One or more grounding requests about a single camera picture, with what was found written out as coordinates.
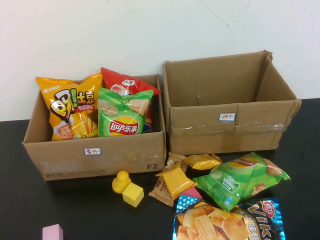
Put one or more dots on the blue black Vik chips bag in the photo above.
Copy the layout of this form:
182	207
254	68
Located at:
205	222

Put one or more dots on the yellow biscuit packet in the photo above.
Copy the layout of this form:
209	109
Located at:
177	182

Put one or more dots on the brown biscuit packet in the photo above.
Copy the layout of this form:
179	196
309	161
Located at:
160	191

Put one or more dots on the green cucumber Lay's chips bag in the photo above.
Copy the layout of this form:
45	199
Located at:
237	182

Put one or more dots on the light pink foam cube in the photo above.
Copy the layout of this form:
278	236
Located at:
52	233

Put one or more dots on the cardboard box with F2 print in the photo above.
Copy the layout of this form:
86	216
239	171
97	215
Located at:
62	162

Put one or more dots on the white label with red writing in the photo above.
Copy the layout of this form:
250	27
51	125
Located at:
227	117
92	151

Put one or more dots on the magenta foam cube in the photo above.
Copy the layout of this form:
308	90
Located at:
193	193

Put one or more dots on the orange potato sticks bag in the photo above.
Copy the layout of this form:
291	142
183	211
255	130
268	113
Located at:
72	110

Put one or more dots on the red shrimp chips bag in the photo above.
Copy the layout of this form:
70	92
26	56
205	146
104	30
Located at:
120	77

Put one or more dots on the taped cardboard box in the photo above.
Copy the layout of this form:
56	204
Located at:
200	135

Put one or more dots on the crumpled yellow snack packet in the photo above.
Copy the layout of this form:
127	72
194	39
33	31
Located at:
203	161

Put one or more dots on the yellow rubber duck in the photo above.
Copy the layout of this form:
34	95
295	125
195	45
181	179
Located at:
121	182

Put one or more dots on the yellow foam cube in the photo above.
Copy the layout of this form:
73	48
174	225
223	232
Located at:
133	195

